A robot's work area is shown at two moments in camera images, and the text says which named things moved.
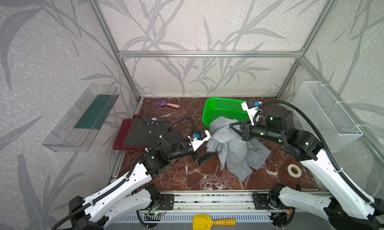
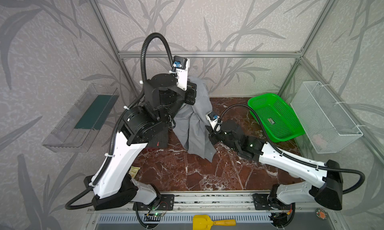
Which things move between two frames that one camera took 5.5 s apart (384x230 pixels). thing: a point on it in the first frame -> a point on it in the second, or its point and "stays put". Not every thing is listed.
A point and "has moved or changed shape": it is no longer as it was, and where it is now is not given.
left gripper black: [195, 152] -> [190, 92]
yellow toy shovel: [204, 222] stays put
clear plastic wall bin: [74, 132] stays put
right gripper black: [245, 131] -> [216, 135]
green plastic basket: [221, 107] has moved or changed shape
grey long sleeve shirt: [237, 155] -> [189, 127]
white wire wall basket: [339, 128] stays put
